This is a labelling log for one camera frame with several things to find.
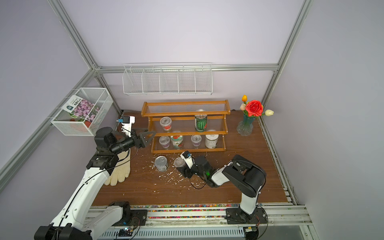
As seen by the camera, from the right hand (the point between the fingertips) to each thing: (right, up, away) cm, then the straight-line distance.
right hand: (180, 163), depth 88 cm
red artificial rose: (+38, +31, -16) cm, 51 cm away
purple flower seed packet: (-48, +31, -14) cm, 59 cm away
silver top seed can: (-12, 0, -1) cm, 12 cm away
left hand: (-12, +19, -17) cm, 29 cm away
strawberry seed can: (-3, +12, +6) cm, 14 cm away
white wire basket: (-55, +23, -14) cm, 61 cm away
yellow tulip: (+37, +38, -1) cm, 54 cm away
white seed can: (+19, +13, +3) cm, 23 cm away
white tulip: (+49, +29, -7) cm, 58 cm away
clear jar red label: (-9, +24, -1) cm, 26 cm away
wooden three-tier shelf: (+4, +22, +1) cm, 22 cm away
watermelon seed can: (+12, +24, -6) cm, 27 cm away
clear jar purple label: (-11, +12, +7) cm, 18 cm away
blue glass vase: (+42, +21, +11) cm, 48 cm away
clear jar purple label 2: (+9, +13, +8) cm, 17 cm away
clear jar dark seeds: (0, +1, -1) cm, 2 cm away
